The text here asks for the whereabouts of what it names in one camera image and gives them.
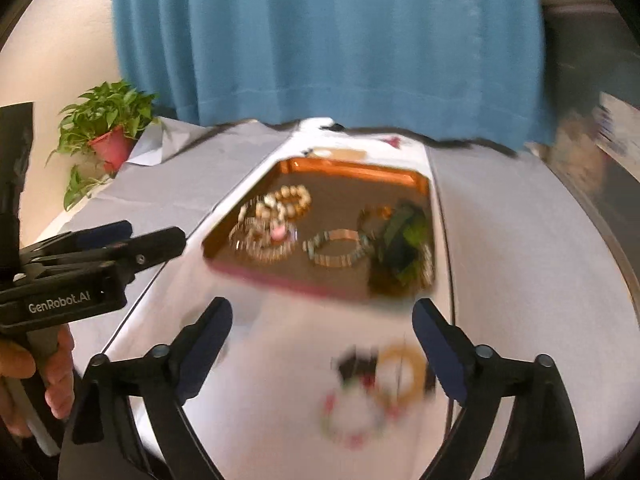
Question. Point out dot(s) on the green leafy plant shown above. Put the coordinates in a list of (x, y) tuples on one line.
[(115, 102)]

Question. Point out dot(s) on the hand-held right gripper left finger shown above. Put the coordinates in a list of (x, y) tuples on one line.
[(205, 355)]

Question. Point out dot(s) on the white printed table runner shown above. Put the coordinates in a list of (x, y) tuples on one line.
[(280, 330)]

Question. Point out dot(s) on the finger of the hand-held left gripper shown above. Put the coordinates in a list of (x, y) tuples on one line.
[(100, 232), (155, 245)]

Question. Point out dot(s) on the blue curtain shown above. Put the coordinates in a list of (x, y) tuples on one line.
[(325, 35)]

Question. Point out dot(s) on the grey tablecloth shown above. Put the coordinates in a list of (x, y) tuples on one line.
[(515, 260)]

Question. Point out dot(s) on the green and black watch band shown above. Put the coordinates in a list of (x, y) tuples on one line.
[(400, 240)]

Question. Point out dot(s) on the person's left hand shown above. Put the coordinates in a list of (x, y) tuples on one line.
[(62, 380)]

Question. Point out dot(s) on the red flower pot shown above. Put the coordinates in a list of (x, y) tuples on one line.
[(112, 147)]

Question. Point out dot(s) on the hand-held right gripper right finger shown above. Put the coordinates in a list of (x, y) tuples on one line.
[(440, 355)]

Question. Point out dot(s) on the orange metal tray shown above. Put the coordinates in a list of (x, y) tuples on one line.
[(330, 195)]

